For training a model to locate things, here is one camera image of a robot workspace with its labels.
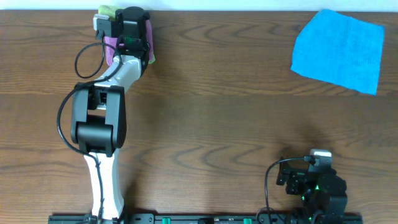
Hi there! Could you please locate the green microfiber cloth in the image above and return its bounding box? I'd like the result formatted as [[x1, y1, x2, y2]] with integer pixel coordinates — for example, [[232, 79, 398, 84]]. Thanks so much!
[[98, 5, 122, 21]]

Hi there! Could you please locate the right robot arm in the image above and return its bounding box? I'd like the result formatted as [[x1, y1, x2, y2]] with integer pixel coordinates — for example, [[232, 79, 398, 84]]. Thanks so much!
[[276, 156, 348, 221]]

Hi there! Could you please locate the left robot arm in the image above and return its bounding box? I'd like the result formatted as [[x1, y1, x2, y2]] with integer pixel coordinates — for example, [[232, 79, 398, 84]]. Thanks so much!
[[71, 6, 152, 223]]

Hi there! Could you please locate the blue cloth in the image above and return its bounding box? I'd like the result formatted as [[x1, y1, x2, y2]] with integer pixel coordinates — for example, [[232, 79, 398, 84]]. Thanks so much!
[[290, 9, 385, 95]]

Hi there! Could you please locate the folded green cloth under purple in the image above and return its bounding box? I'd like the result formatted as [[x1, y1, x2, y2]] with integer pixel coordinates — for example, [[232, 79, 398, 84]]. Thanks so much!
[[149, 52, 155, 64]]

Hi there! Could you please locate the right black cable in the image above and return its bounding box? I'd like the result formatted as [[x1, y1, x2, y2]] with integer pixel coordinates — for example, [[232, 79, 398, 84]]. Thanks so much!
[[255, 156, 317, 224]]

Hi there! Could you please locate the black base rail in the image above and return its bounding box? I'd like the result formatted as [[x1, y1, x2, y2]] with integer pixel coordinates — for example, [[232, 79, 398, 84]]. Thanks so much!
[[48, 212, 364, 224]]

